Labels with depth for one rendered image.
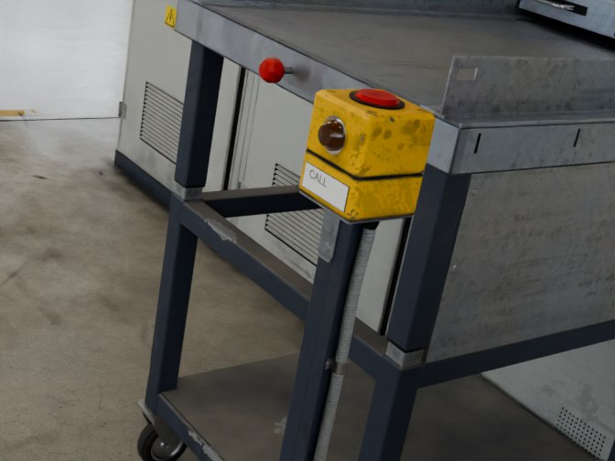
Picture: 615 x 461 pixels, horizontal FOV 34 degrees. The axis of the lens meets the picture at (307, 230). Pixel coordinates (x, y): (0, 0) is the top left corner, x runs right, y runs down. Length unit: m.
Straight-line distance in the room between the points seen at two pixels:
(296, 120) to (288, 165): 0.11
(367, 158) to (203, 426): 0.92
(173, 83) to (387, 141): 2.09
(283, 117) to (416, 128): 1.60
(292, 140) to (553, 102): 1.28
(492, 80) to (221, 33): 0.46
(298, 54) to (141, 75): 1.81
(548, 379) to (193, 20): 0.94
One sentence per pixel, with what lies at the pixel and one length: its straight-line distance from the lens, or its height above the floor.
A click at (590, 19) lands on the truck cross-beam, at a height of 0.88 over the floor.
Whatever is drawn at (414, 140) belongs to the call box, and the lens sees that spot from 0.88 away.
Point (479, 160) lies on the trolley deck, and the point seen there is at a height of 0.81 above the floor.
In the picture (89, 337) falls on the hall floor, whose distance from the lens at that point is 2.26.
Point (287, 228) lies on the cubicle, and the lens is 2.47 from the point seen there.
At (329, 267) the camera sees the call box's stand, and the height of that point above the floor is 0.74.
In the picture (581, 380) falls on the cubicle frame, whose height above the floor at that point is 0.28.
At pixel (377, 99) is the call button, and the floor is 0.91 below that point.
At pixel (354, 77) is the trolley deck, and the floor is 0.85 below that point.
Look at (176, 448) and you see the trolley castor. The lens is 1.88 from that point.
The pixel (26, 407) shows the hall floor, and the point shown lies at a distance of 2.02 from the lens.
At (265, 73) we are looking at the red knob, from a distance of 1.28.
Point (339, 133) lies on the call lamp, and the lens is 0.86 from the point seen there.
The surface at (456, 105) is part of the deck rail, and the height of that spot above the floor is 0.86.
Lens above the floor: 1.11
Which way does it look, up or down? 22 degrees down
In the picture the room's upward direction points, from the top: 11 degrees clockwise
